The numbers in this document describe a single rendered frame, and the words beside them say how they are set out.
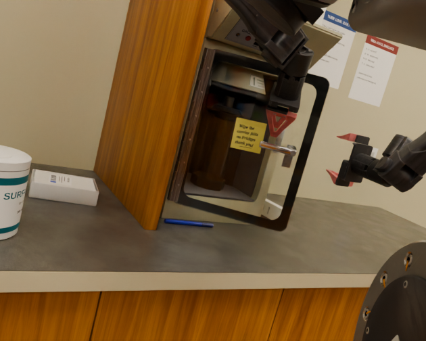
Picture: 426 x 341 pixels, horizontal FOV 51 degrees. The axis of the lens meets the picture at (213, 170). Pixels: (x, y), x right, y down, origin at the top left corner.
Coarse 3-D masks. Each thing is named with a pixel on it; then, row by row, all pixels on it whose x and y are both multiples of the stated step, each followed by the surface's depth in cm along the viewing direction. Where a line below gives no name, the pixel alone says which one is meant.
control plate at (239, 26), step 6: (240, 18) 102; (240, 24) 104; (234, 30) 105; (240, 30) 106; (246, 30) 106; (228, 36) 106; (234, 36) 107; (240, 36) 107; (246, 36) 107; (252, 36) 108; (240, 42) 109; (246, 42) 109; (252, 42) 110; (258, 48) 112
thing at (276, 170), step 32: (224, 64) 108; (256, 64) 108; (224, 96) 109; (256, 96) 109; (320, 96) 108; (224, 128) 111; (288, 128) 109; (192, 160) 113; (224, 160) 112; (256, 160) 111; (288, 160) 111; (192, 192) 114; (224, 192) 113; (256, 192) 113; (288, 192) 112; (256, 224) 114
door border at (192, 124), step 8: (208, 48) 108; (208, 56) 108; (208, 64) 108; (208, 72) 109; (200, 88) 110; (200, 96) 110; (192, 104) 110; (200, 104) 110; (192, 112) 111; (192, 120) 111; (192, 128) 111; (192, 136) 112; (184, 144) 112; (184, 152) 113; (184, 160) 113; (176, 168) 113; (184, 168) 113; (176, 176) 114; (176, 184) 114; (176, 192) 114; (176, 200) 115
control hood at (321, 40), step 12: (216, 0) 106; (216, 12) 105; (228, 12) 101; (216, 24) 105; (228, 24) 103; (216, 36) 106; (312, 36) 111; (324, 36) 112; (336, 36) 113; (240, 48) 113; (252, 48) 112; (312, 48) 115; (324, 48) 116; (312, 60) 119
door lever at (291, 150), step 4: (260, 144) 106; (264, 144) 106; (268, 144) 106; (272, 144) 106; (264, 148) 106; (268, 148) 106; (272, 148) 106; (276, 148) 106; (280, 148) 105; (284, 148) 105; (288, 148) 105; (292, 148) 110; (280, 152) 106; (284, 152) 106; (288, 152) 105; (292, 152) 105
